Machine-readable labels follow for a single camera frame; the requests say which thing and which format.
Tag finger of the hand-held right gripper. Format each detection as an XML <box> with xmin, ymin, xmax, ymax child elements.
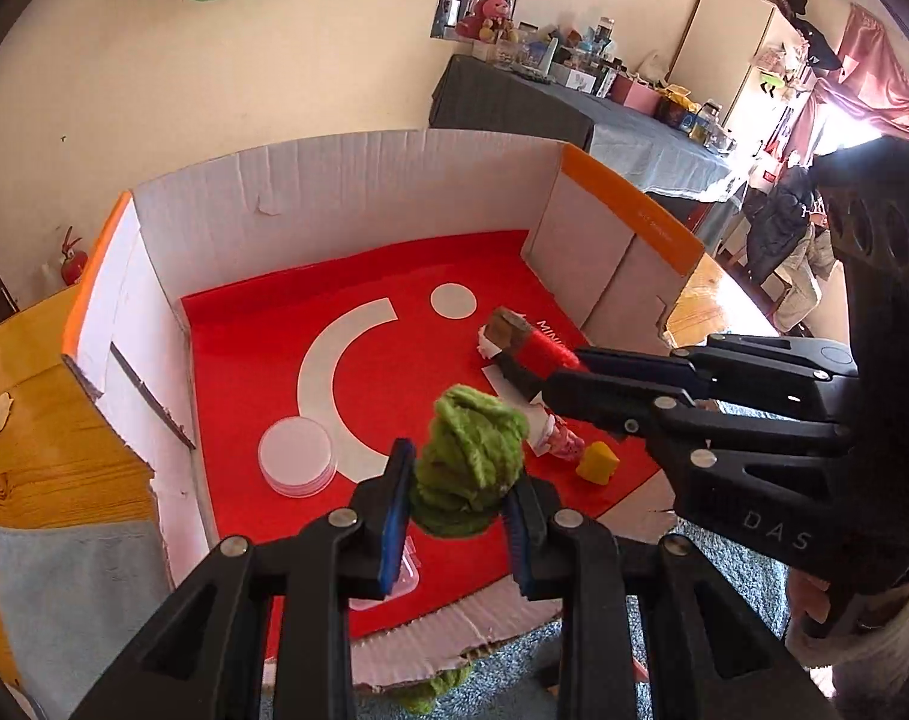
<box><xmin>540</xmin><ymin>371</ymin><xmax>853</xmax><ymax>578</ymax></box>
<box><xmin>574</xmin><ymin>334</ymin><xmax>853</xmax><ymax>428</ymax></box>

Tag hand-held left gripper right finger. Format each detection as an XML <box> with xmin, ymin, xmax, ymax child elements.
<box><xmin>499</xmin><ymin>476</ymin><xmax>838</xmax><ymax>720</ymax></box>

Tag light blue fleece blanket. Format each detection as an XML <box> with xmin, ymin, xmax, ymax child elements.
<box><xmin>0</xmin><ymin>517</ymin><xmax>800</xmax><ymax>720</ymax></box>

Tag pink storage box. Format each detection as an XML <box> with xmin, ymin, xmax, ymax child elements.
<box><xmin>610</xmin><ymin>79</ymin><xmax>661</xmax><ymax>117</ymax></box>

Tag person's right hand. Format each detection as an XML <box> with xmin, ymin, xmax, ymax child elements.
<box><xmin>786</xmin><ymin>568</ymin><xmax>834</xmax><ymax>635</ymax></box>

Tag green knitted toy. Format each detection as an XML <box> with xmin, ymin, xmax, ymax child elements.
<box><xmin>409</xmin><ymin>385</ymin><xmax>530</xmax><ymax>539</ymax></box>
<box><xmin>401</xmin><ymin>664</ymin><xmax>474</xmax><ymax>717</ymax></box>

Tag person's right forearm white sleeve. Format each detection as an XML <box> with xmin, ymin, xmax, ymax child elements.
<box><xmin>788</xmin><ymin>577</ymin><xmax>909</xmax><ymax>698</ymax></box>

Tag pink rabbit plush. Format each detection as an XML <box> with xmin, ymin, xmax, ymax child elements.
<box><xmin>458</xmin><ymin>0</ymin><xmax>515</xmax><ymax>42</ymax></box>

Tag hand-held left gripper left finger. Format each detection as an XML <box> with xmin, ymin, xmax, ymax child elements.
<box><xmin>71</xmin><ymin>439</ymin><xmax>418</xmax><ymax>720</ymax></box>

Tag dark jacket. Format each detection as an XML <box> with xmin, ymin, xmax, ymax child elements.
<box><xmin>745</xmin><ymin>165</ymin><xmax>826</xmax><ymax>278</ymax></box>

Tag pink curtain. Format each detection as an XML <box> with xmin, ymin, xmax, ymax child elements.
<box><xmin>788</xmin><ymin>4</ymin><xmax>909</xmax><ymax>158</ymax></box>

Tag white round lid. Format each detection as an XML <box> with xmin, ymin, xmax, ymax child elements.
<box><xmin>257</xmin><ymin>418</ymin><xmax>337</xmax><ymax>497</ymax></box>

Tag side table with grey cloth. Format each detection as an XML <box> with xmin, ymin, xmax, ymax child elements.
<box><xmin>428</xmin><ymin>52</ymin><xmax>748</xmax><ymax>241</ymax></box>

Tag small yellow figure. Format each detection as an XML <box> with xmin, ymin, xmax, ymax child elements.
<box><xmin>576</xmin><ymin>442</ymin><xmax>622</xmax><ymax>484</ymax></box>

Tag red firecracker stick toy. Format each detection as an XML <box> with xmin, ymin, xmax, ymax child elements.
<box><xmin>475</xmin><ymin>306</ymin><xmax>586</xmax><ymax>391</ymax></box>

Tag white wardrobe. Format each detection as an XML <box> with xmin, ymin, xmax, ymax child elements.
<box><xmin>664</xmin><ymin>0</ymin><xmax>781</xmax><ymax>136</ymax></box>

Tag small pink candy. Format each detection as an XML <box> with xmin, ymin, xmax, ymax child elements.
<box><xmin>527</xmin><ymin>409</ymin><xmax>586</xmax><ymax>462</ymax></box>

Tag small clear plastic box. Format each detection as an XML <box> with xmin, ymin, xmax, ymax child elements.
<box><xmin>349</xmin><ymin>540</ymin><xmax>421</xmax><ymax>612</ymax></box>

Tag clutter of bottles and jars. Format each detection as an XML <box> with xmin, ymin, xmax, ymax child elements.
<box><xmin>491</xmin><ymin>15</ymin><xmax>733</xmax><ymax>151</ymax></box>

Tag black bag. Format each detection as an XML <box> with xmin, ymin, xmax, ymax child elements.
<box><xmin>788</xmin><ymin>11</ymin><xmax>845</xmax><ymax>74</ymax></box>

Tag orange cardboard box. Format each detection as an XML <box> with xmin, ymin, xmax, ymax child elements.
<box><xmin>62</xmin><ymin>127</ymin><xmax>706</xmax><ymax>695</ymax></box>

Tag beige garment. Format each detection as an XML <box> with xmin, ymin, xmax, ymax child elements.
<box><xmin>773</xmin><ymin>225</ymin><xmax>838</xmax><ymax>331</ymax></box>

